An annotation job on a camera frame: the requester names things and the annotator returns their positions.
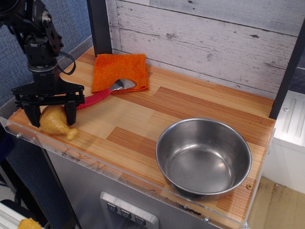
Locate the silver button control panel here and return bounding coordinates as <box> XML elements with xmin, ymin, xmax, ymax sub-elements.
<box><xmin>100</xmin><ymin>191</ymin><xmax>159</xmax><ymax>229</ymax></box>

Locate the stainless steel bowl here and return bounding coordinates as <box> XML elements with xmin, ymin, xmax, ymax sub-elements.
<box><xmin>155</xmin><ymin>117</ymin><xmax>252</xmax><ymax>201</ymax></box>

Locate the black right frame post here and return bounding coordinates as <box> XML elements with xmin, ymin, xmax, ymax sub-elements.
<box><xmin>269</xmin><ymin>20</ymin><xmax>305</xmax><ymax>120</ymax></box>

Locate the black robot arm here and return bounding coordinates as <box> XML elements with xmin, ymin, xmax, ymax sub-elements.
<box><xmin>0</xmin><ymin>0</ymin><xmax>85</xmax><ymax>127</ymax></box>

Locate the black vertical frame post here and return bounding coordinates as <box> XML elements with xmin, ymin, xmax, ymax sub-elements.
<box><xmin>87</xmin><ymin>0</ymin><xmax>112</xmax><ymax>56</ymax></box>

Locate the white plastic cabinet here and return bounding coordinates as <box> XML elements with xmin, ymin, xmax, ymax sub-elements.
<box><xmin>262</xmin><ymin>91</ymin><xmax>305</xmax><ymax>193</ymax></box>

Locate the yellow toy chicken drumstick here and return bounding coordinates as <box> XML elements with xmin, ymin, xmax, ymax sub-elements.
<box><xmin>40</xmin><ymin>105</ymin><xmax>79</xmax><ymax>141</ymax></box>

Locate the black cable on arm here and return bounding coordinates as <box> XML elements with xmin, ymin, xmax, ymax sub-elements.
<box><xmin>56</xmin><ymin>50</ymin><xmax>77</xmax><ymax>76</ymax></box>

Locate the clear acrylic table guard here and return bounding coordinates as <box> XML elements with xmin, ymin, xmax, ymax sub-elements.
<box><xmin>0</xmin><ymin>35</ymin><xmax>277</xmax><ymax>227</ymax></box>

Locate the orange folded cloth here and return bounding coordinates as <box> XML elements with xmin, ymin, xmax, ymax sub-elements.
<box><xmin>91</xmin><ymin>54</ymin><xmax>149</xmax><ymax>94</ymax></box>

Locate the yellow object bottom left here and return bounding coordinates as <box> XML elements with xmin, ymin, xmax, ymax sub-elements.
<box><xmin>17</xmin><ymin>218</ymin><xmax>42</xmax><ymax>229</ymax></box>

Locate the red handled metal spoon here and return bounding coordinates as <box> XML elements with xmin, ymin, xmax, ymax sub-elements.
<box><xmin>77</xmin><ymin>79</ymin><xmax>136</xmax><ymax>110</ymax></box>

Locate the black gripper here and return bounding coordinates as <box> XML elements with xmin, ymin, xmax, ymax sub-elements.
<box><xmin>11</xmin><ymin>69</ymin><xmax>85</xmax><ymax>127</ymax></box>

